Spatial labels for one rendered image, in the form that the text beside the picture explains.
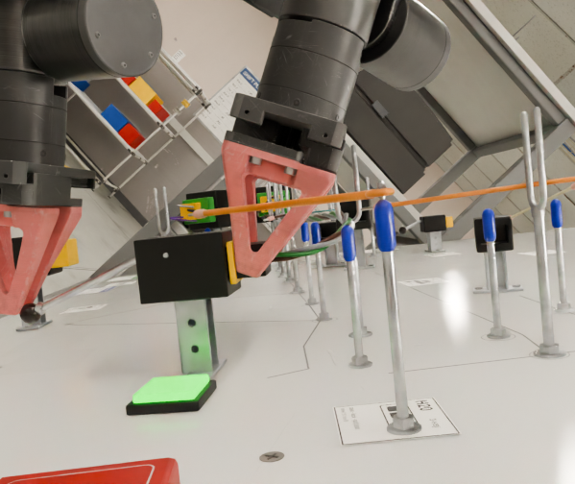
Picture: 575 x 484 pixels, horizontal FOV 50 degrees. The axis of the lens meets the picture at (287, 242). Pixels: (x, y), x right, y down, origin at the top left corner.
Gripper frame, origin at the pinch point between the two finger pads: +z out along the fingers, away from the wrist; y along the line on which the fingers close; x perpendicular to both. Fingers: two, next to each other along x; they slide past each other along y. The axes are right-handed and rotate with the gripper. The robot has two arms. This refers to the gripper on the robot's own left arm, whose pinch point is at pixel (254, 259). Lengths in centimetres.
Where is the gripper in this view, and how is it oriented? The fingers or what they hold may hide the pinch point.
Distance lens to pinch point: 39.5
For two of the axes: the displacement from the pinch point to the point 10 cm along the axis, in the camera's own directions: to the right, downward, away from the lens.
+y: 0.7, -0.5, 10.0
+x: -9.5, -2.9, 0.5
